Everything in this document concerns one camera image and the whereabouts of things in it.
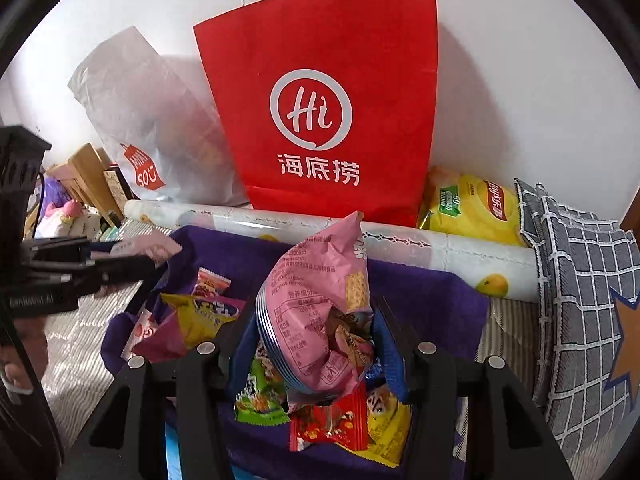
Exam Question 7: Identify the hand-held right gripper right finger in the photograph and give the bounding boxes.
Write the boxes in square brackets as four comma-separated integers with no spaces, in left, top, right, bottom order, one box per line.
[372,297,573,480]

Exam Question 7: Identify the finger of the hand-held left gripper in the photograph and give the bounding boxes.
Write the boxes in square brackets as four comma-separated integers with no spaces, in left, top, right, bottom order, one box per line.
[30,255,158,297]
[22,237,118,261]

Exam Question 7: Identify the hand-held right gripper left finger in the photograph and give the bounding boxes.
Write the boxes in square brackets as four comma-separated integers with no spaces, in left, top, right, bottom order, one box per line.
[65,302,261,480]

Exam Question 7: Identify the pale pink snack packet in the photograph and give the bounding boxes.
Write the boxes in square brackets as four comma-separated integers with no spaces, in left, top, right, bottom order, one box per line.
[109,232,184,267]

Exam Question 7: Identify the yellow purple snack packet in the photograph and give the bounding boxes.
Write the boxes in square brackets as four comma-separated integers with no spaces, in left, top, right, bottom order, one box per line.
[160,292,247,350]

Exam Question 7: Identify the strawberry print snack packet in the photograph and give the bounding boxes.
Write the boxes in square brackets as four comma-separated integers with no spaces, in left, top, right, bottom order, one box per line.
[121,309,162,361]

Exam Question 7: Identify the small pink white snack packet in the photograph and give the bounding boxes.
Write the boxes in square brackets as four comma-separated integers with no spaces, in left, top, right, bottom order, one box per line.
[192,266,232,302]

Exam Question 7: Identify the green snack packet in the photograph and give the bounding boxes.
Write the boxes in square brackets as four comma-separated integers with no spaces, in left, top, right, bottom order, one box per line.
[234,340,292,426]

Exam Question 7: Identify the purple towel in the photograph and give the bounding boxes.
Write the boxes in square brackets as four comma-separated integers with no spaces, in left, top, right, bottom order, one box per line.
[100,225,491,480]

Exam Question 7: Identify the magenta snack packet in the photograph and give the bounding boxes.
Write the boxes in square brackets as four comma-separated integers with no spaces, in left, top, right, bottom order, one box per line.
[132,324,190,365]

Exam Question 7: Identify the large pink cracker bag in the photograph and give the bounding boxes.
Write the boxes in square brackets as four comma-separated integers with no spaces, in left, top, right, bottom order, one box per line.
[255,211,375,407]

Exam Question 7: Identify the red snack packet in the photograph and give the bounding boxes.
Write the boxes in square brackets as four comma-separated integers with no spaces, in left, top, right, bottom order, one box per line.
[289,382,371,454]

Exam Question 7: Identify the person's left hand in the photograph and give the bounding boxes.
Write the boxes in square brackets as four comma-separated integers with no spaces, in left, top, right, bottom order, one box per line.
[0,310,49,401]

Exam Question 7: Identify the pink plush toy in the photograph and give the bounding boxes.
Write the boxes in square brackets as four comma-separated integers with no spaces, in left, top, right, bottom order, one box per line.
[42,199,106,237]

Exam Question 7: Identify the wooden chair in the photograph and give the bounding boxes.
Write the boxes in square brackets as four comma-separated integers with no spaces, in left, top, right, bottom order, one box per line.
[47,142,126,228]

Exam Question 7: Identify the striped quilted cover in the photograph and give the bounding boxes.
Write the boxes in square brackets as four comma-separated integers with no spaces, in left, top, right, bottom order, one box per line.
[40,217,621,480]

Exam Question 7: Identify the brown patterned book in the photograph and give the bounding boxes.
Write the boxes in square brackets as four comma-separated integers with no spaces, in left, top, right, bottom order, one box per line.
[102,162,137,211]

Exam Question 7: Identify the patterned wallpaper roll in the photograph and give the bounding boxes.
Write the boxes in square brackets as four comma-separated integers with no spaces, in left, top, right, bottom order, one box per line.
[124,199,542,304]

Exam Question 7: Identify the blue tissue pack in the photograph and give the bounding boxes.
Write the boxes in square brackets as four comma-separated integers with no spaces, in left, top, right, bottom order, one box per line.
[164,422,182,480]

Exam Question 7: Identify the white plastic shopping bag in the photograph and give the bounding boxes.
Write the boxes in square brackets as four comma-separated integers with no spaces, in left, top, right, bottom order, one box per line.
[67,25,248,208]

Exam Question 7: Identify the yellow chips bag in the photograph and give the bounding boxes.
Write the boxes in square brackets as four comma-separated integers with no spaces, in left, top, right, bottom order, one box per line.
[416,166,532,248]

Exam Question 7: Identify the grey checked cloth with star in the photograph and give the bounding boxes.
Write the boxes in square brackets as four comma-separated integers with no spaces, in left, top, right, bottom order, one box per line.
[514,177,640,461]

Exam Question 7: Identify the red paper bag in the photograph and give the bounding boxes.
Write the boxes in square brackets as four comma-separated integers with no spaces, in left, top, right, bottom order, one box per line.
[193,0,438,228]

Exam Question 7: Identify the brown wooden door frame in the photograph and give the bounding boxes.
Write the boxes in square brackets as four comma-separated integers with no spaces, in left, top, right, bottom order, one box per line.
[619,200,640,246]

